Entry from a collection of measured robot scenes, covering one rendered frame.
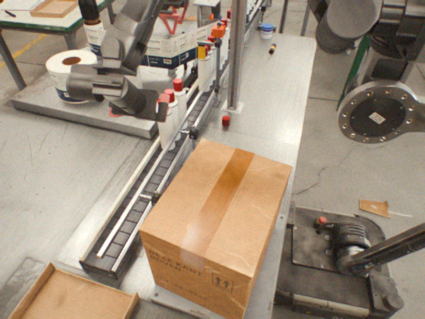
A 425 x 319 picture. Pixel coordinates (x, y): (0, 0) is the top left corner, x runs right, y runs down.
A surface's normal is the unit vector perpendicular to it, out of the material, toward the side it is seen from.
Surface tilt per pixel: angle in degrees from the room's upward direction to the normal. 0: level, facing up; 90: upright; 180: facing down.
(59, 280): 0
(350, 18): 50
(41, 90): 0
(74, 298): 0
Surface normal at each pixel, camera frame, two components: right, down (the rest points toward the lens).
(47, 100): 0.01, -0.70
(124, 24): -0.19, 0.07
